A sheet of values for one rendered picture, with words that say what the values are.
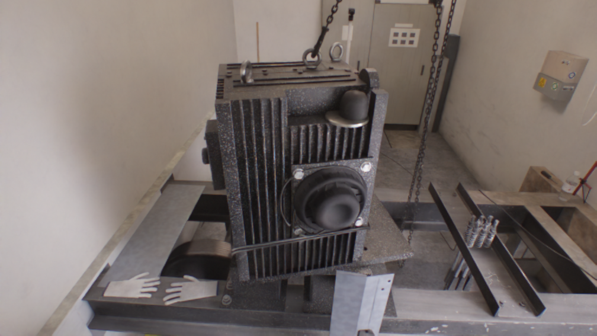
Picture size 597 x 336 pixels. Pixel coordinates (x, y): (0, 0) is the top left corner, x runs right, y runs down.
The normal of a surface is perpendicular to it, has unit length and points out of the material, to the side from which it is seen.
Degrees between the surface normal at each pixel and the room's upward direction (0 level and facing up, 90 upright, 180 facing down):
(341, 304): 90
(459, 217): 0
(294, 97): 90
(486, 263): 0
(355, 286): 90
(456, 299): 0
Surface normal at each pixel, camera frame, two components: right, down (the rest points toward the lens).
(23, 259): 1.00, 0.04
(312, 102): 0.20, 0.49
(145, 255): 0.01, -0.87
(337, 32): -0.05, 0.49
